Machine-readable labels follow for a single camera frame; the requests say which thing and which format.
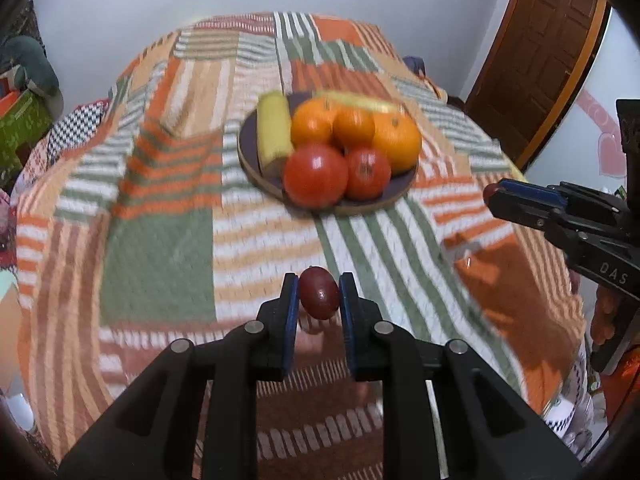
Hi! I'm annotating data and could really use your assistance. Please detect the checkered floral quilt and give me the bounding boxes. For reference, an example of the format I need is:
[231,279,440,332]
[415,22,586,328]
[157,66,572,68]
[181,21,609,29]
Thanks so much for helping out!
[29,99,109,162]

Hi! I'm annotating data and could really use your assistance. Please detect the yellow corn cob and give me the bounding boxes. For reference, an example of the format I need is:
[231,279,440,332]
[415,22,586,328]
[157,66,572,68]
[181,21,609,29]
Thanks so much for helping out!
[256,91,295,177]
[312,90,404,116]

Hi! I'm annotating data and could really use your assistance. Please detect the large orange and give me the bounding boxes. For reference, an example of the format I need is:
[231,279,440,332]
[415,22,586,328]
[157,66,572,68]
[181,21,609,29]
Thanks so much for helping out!
[291,98,341,148]
[372,111,422,176]

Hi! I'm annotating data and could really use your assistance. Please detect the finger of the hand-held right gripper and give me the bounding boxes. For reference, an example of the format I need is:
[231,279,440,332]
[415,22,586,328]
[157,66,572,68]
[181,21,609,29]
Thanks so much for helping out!
[486,190,627,242]
[500,178,624,217]

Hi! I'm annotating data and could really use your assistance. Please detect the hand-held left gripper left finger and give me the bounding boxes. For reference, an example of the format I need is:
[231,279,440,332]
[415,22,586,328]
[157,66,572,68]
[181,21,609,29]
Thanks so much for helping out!
[59,272,301,480]

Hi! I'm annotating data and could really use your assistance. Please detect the large red tomato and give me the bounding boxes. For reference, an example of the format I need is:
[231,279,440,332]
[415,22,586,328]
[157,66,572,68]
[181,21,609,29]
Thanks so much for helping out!
[283,142,349,209]

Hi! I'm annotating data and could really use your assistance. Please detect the person's right hand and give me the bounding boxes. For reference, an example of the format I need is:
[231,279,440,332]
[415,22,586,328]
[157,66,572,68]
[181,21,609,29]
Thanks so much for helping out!
[591,287,622,357]

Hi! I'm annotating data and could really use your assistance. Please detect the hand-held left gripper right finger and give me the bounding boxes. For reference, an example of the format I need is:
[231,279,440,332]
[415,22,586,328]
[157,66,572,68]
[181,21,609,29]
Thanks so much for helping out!
[339,272,584,480]

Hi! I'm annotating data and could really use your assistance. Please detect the small red tomato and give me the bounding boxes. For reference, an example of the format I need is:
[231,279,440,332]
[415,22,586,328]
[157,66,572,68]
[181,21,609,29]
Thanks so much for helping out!
[345,146,392,201]

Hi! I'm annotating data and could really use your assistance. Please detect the white wardrobe door heart stickers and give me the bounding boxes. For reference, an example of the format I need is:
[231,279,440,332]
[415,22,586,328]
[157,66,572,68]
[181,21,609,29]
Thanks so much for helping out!
[524,7,640,198]

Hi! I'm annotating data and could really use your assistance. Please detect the brown wooden door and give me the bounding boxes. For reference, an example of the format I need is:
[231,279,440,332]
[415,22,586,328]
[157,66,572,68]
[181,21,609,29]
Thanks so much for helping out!
[464,0,614,172]

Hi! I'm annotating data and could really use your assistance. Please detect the small mandarin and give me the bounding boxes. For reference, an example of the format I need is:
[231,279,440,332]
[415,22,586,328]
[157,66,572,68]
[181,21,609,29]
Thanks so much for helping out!
[332,106,376,150]

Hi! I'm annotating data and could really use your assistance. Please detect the striped patchwork blanket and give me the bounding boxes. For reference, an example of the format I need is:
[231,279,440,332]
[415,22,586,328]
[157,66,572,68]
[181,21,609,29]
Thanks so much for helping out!
[15,10,588,466]

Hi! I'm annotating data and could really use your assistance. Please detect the purple round plate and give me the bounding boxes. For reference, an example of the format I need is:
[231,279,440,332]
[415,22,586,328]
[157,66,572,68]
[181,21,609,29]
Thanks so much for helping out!
[236,91,420,216]

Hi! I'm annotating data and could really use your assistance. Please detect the green storage box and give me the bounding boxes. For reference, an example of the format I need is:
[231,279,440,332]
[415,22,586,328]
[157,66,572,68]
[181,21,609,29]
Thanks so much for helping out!
[0,89,54,172]

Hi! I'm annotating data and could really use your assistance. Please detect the dark patterned cushion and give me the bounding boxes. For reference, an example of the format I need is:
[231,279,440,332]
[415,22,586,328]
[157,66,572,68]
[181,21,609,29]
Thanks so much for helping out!
[0,2,47,52]

